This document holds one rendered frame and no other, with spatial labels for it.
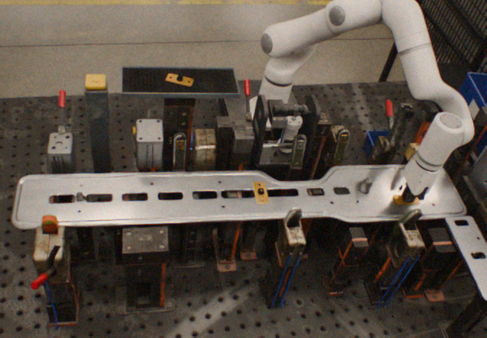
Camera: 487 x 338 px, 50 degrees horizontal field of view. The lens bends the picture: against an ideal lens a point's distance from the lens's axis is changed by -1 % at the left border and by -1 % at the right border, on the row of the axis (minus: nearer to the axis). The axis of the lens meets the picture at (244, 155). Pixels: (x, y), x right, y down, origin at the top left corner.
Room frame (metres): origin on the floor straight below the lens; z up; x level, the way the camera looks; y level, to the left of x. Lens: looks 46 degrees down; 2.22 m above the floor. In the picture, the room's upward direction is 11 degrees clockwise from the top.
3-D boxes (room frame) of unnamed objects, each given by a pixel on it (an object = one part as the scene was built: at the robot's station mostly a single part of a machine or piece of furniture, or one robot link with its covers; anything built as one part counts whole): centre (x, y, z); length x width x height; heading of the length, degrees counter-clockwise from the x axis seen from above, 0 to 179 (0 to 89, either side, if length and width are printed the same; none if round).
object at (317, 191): (1.10, -0.24, 0.84); 0.12 x 0.05 x 0.29; 17
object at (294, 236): (0.90, -0.18, 0.87); 0.12 x 0.09 x 0.35; 17
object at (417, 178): (1.14, -0.53, 1.14); 0.10 x 0.07 x 0.11; 17
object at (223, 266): (1.03, 0.00, 0.84); 0.17 x 0.06 x 0.29; 17
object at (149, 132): (1.12, 0.29, 0.90); 0.13 x 0.10 x 0.41; 17
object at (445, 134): (1.14, -0.54, 1.28); 0.09 x 0.08 x 0.13; 129
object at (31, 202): (1.04, -0.05, 1.00); 1.38 x 0.22 x 0.02; 107
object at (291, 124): (1.28, -0.11, 0.94); 0.18 x 0.13 x 0.49; 107
